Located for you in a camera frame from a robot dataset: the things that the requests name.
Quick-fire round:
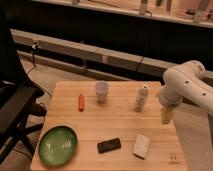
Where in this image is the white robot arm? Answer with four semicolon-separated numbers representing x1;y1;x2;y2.
158;60;213;136

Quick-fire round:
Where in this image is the white labelled bottle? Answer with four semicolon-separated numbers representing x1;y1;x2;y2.
135;85;149;112

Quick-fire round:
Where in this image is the white folded cloth block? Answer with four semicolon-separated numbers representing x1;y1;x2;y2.
133;134;150;159

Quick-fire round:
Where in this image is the black rectangular sponge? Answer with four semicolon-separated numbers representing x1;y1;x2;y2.
97;138;121;153

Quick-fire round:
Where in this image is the translucent plastic cup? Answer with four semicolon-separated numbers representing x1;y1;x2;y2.
95;81;109;103

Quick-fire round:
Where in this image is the orange carrot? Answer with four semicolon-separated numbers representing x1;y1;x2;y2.
78;94;85;112

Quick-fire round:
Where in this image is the green round plate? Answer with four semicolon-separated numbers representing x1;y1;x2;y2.
38;126;78;167

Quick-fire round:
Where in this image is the small clamp stand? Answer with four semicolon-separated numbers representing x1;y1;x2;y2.
27;40;39;74

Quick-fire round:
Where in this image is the black chair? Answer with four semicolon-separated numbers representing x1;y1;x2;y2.
0;0;46;164

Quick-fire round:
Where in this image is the black hanging cable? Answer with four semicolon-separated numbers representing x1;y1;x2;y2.
135;9;154;72

